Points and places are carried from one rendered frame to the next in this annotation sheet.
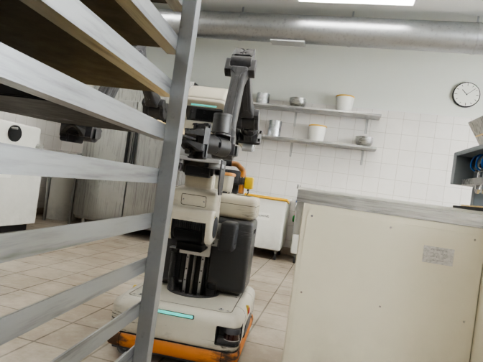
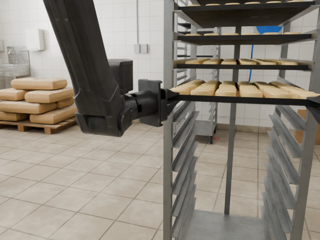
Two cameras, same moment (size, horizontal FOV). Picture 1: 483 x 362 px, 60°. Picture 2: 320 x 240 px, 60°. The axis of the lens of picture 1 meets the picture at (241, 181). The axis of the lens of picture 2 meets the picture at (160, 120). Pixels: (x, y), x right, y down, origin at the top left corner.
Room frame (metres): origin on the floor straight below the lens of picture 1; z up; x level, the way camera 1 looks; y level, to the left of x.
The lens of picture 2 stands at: (1.79, 0.22, 1.09)
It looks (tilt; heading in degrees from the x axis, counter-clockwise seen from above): 14 degrees down; 186
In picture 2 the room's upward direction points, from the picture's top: straight up
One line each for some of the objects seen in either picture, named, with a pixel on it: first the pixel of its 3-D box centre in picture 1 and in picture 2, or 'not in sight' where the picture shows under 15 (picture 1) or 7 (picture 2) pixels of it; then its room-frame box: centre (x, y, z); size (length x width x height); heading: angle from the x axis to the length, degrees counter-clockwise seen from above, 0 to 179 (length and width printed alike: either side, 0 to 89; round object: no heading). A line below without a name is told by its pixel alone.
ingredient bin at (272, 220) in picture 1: (265, 225); not in sight; (5.42, -0.39, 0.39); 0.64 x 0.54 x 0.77; 168
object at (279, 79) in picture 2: not in sight; (285, 85); (0.61, 0.61, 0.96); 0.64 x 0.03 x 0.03; 172
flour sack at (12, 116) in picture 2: not in sight; (23, 111); (-2.22, -2.36, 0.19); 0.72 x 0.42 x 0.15; 169
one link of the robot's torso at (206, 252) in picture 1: (205, 234); not in sight; (2.05, 0.14, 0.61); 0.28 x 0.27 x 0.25; 82
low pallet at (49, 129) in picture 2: not in sight; (40, 121); (-2.17, -2.06, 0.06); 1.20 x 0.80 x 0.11; 79
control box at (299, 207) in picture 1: (299, 216); not in sight; (1.85, -0.28, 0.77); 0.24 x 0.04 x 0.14; 170
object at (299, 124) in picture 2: not in sight; (283, 106); (0.61, 0.61, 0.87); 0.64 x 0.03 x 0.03; 172
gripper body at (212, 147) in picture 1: (205, 142); (142, 104); (1.20, 0.12, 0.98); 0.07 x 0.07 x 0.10; 52
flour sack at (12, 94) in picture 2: not in sight; (24, 92); (-2.25, -2.31, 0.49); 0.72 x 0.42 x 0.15; 167
